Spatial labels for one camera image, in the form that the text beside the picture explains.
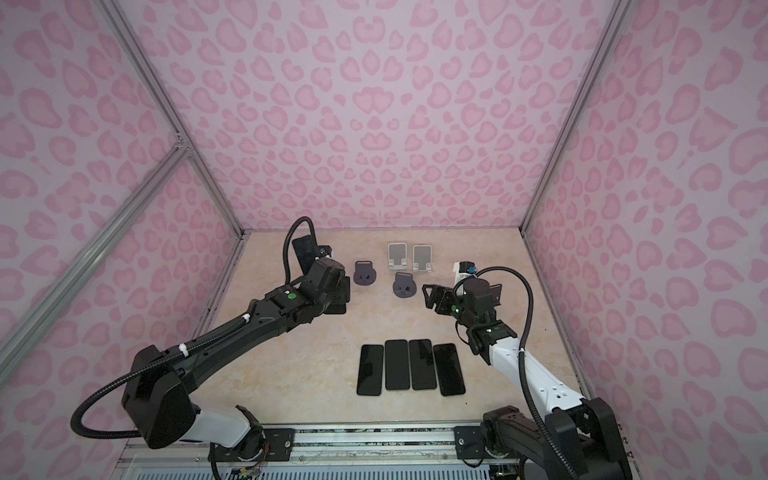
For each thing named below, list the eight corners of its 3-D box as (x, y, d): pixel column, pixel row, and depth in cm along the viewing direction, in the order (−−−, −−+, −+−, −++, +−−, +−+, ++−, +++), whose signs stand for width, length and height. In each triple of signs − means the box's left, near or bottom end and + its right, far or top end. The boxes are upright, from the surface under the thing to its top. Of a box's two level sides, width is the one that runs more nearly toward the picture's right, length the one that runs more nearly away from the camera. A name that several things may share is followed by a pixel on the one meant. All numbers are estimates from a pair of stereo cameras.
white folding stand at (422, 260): (412, 271, 109) (413, 259, 103) (412, 257, 113) (412, 244, 108) (431, 271, 109) (433, 258, 103) (430, 257, 113) (431, 244, 108)
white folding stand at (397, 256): (388, 270, 109) (388, 255, 103) (389, 258, 113) (388, 242, 107) (406, 270, 109) (406, 255, 103) (405, 257, 113) (406, 242, 107)
